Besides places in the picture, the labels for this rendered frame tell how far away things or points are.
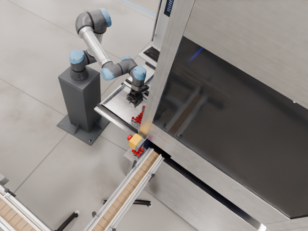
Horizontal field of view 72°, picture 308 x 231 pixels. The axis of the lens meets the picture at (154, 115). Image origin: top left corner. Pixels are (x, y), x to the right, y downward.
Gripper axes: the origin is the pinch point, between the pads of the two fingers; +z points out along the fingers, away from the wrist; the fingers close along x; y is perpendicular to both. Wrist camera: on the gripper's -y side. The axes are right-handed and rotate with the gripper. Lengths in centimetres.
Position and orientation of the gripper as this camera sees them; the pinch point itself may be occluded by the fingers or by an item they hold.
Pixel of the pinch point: (135, 103)
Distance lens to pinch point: 152.4
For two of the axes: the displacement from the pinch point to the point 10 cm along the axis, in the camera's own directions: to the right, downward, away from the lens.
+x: 8.1, 5.6, -1.8
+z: -1.8, 5.3, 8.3
